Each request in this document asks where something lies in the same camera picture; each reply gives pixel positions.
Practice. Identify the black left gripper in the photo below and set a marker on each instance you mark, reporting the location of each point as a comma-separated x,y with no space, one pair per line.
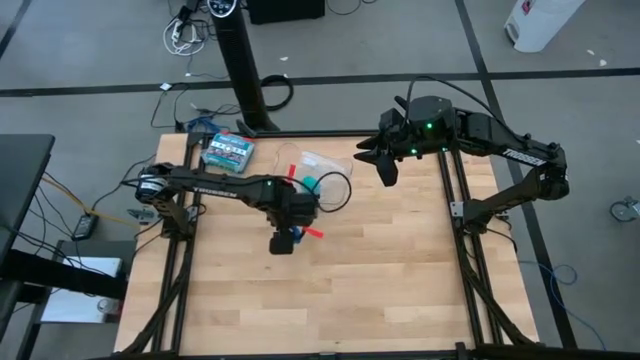
300,210

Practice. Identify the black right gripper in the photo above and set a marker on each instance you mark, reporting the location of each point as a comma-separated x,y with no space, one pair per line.
392,135

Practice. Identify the green bandage roll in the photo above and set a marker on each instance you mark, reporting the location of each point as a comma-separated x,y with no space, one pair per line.
311,182

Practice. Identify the clear plastic bag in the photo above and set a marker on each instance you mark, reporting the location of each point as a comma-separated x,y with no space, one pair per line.
320,162

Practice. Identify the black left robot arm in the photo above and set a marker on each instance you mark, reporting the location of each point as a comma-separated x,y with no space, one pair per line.
215,191

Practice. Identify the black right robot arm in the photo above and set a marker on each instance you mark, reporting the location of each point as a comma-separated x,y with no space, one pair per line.
525,156

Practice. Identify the red tape strip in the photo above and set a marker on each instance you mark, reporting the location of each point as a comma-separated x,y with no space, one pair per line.
314,232
292,171

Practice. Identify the clear plastic tray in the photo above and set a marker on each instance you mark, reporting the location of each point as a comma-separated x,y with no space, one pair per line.
280,155

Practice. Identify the green first aid kit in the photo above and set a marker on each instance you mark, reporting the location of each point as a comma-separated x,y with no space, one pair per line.
229,152

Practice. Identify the black tower fan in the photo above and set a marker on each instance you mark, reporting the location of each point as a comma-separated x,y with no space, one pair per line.
245,65

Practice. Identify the black equipment box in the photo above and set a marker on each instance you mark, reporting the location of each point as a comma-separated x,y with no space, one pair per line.
285,10

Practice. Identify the white paper tag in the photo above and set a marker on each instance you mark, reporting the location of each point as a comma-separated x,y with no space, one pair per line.
165,86

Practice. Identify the white trash bin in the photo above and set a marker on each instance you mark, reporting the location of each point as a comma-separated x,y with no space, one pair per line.
540,25

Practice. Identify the black power adapter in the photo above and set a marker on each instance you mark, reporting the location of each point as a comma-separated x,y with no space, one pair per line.
85,227

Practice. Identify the glass jar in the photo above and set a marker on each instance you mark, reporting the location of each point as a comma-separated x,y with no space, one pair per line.
105,305

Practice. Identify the white power strip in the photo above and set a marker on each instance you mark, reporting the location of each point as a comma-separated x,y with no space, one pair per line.
176,31

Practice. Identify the black stand beam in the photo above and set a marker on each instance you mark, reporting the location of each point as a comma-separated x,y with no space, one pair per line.
60,275

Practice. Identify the white panel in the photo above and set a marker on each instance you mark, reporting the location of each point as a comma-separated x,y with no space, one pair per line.
70,307

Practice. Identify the caster wheel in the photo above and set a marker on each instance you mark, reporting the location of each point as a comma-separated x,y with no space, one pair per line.
625,210

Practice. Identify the black desk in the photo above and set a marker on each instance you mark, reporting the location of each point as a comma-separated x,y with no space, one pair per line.
22,175

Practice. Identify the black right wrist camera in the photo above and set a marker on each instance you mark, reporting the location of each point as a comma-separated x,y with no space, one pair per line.
387,171

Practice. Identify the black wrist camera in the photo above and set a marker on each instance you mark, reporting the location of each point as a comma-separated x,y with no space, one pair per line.
387,171
282,243

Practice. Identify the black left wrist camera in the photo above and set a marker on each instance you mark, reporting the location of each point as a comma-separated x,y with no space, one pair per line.
282,243

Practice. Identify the silver corner bracket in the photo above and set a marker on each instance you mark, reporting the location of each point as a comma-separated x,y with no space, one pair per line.
456,209

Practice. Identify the grey metal bracket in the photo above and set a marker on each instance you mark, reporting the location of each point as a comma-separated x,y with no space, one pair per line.
142,215

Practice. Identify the black aluminium table frame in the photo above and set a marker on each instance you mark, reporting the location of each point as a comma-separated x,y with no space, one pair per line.
550,353

